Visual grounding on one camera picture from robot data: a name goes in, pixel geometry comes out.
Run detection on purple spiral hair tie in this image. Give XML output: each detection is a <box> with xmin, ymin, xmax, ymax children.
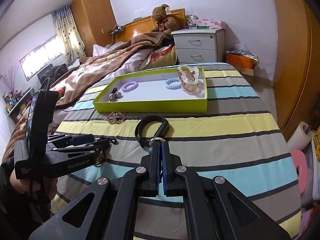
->
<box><xmin>122</xmin><ymin>81</ymin><xmax>139</xmax><ymax>92</ymax></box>

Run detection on orange box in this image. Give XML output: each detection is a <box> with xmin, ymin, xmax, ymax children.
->
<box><xmin>225</xmin><ymin>52</ymin><xmax>259</xmax><ymax>70</ymax></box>

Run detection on wooden bed headboard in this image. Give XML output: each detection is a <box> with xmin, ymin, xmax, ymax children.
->
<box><xmin>115</xmin><ymin>8</ymin><xmax>187</xmax><ymax>43</ymax></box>

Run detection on black hair tie teal bead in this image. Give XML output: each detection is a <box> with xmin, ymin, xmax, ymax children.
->
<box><xmin>147</xmin><ymin>136</ymin><xmax>165</xmax><ymax>155</ymax></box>

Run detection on wide wooden wardrobe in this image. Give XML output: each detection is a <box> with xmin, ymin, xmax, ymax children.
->
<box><xmin>269</xmin><ymin>0</ymin><xmax>320</xmax><ymax>135</ymax></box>

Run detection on yellow red pillow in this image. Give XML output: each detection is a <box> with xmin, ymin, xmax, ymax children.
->
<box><xmin>147</xmin><ymin>44</ymin><xmax>177</xmax><ymax>68</ymax></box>

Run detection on striped tablecloth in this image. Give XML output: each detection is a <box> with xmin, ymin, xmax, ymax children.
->
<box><xmin>51</xmin><ymin>62</ymin><xmax>302</xmax><ymax>240</ymax></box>

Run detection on blue spiral hair tie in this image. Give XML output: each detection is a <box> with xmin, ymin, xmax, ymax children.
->
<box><xmin>164</xmin><ymin>78</ymin><xmax>182</xmax><ymax>90</ymax></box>

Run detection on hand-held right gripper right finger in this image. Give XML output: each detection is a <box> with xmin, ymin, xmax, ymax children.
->
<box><xmin>161</xmin><ymin>141</ymin><xmax>292</xmax><ymax>240</ymax></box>

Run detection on white nightstand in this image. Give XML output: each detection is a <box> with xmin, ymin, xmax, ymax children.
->
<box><xmin>171</xmin><ymin>28</ymin><xmax>225</xmax><ymax>64</ymax></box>

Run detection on clear hair claw clip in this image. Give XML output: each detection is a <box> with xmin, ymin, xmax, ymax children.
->
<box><xmin>178</xmin><ymin>65</ymin><xmax>200</xmax><ymax>94</ymax></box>

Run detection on black leather band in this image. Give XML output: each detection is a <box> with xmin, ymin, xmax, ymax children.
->
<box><xmin>135</xmin><ymin>115</ymin><xmax>169</xmax><ymax>148</ymax></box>

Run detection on brown teddy bear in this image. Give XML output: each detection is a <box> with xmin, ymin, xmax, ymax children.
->
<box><xmin>150</xmin><ymin>4</ymin><xmax>179</xmax><ymax>40</ymax></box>

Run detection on brown blanket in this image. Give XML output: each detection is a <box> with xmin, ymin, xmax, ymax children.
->
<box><xmin>0</xmin><ymin>31</ymin><xmax>165</xmax><ymax>160</ymax></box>

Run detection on dotted curtain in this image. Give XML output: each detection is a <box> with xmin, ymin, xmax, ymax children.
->
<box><xmin>52</xmin><ymin>5</ymin><xmax>85</xmax><ymax>65</ymax></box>

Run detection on pink floral box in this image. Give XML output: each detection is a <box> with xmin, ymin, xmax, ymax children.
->
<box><xmin>197</xmin><ymin>19</ymin><xmax>227</xmax><ymax>30</ymax></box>

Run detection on rhinestone hair clip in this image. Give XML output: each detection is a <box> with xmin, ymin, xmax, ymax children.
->
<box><xmin>105</xmin><ymin>112</ymin><xmax>127</xmax><ymax>125</ymax></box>

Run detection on black hair tie grey balls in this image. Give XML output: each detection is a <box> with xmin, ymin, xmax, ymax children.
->
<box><xmin>109</xmin><ymin>87</ymin><xmax>123</xmax><ymax>102</ymax></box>

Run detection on dark monitor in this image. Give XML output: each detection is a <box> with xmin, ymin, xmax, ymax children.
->
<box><xmin>37</xmin><ymin>64</ymin><xmax>68</xmax><ymax>83</ymax></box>

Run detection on person's left hand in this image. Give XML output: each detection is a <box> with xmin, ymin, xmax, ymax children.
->
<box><xmin>9</xmin><ymin>172</ymin><xmax>58</xmax><ymax>203</ymax></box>

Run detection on pink roll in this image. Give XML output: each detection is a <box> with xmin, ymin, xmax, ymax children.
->
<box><xmin>290</xmin><ymin>149</ymin><xmax>308</xmax><ymax>195</ymax></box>

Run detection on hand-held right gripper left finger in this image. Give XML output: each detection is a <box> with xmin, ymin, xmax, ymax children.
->
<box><xmin>29</xmin><ymin>141</ymin><xmax>161</xmax><ymax>240</ymax></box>

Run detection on dark beaded bracelets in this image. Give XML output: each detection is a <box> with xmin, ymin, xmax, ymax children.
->
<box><xmin>94</xmin><ymin>135</ymin><xmax>118</xmax><ymax>168</ymax></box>

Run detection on white printed duvet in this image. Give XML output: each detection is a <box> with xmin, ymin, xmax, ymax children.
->
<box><xmin>54</xmin><ymin>44</ymin><xmax>155</xmax><ymax>130</ymax></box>

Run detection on green shallow cardboard box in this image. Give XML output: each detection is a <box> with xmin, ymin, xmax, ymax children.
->
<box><xmin>92</xmin><ymin>67</ymin><xmax>208</xmax><ymax>113</ymax></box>

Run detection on cluttered shelf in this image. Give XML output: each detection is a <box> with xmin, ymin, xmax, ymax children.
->
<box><xmin>2</xmin><ymin>87</ymin><xmax>35</xmax><ymax>120</ymax></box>

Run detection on dried branches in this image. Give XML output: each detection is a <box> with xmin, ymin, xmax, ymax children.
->
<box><xmin>0</xmin><ymin>66</ymin><xmax>19</xmax><ymax>93</ymax></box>

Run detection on window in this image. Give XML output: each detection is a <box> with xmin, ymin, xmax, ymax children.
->
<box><xmin>19</xmin><ymin>36</ymin><xmax>67</xmax><ymax>80</ymax></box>

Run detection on small bottles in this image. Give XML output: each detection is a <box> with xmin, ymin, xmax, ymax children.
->
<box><xmin>186</xmin><ymin>16</ymin><xmax>199</xmax><ymax>29</ymax></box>

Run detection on white paper roll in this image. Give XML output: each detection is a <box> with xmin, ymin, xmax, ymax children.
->
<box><xmin>286</xmin><ymin>122</ymin><xmax>313</xmax><ymax>152</ymax></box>

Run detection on clear plastic bag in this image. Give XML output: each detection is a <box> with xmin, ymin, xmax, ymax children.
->
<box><xmin>226</xmin><ymin>43</ymin><xmax>258</xmax><ymax>55</ymax></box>

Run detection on tall wooden wardrobe with stars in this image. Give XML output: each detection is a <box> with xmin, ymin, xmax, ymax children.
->
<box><xmin>71</xmin><ymin>0</ymin><xmax>117</xmax><ymax>57</ymax></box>

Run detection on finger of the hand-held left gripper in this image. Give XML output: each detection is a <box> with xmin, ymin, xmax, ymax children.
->
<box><xmin>46</xmin><ymin>139</ymin><xmax>111</xmax><ymax>153</ymax></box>
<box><xmin>47</xmin><ymin>134</ymin><xmax>95</xmax><ymax>147</ymax></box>

